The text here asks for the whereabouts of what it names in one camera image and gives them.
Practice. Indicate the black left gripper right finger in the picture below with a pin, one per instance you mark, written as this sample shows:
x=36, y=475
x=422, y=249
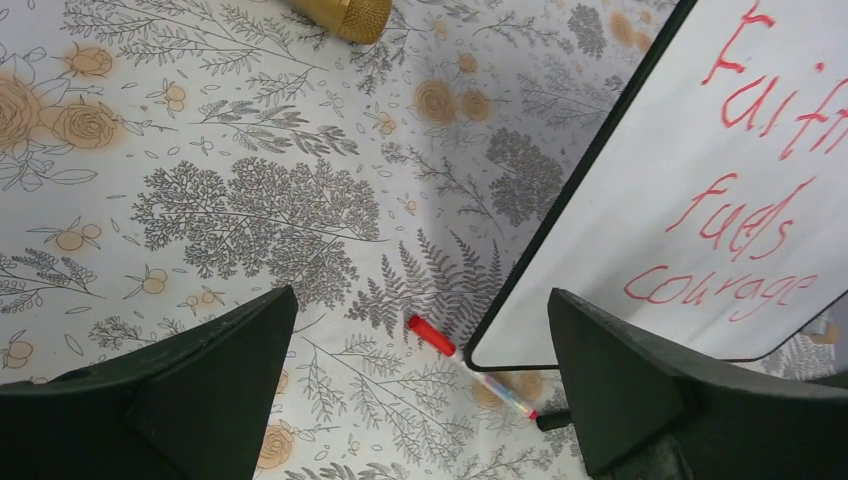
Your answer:
x=644, y=407

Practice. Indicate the red marker cap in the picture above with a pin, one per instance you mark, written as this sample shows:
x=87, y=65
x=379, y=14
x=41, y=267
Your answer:
x=430, y=335

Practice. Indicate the gold toy microphone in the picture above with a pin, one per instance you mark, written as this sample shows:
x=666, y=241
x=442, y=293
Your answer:
x=357, y=21

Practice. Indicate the red cap whiteboard marker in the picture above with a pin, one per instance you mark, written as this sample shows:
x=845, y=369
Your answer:
x=499, y=390

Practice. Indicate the floral table mat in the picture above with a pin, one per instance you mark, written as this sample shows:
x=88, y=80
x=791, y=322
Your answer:
x=163, y=162

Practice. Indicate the white whiteboard black frame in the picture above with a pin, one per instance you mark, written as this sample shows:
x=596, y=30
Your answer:
x=711, y=207

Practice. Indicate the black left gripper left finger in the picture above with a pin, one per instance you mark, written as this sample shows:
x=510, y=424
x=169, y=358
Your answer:
x=191, y=406

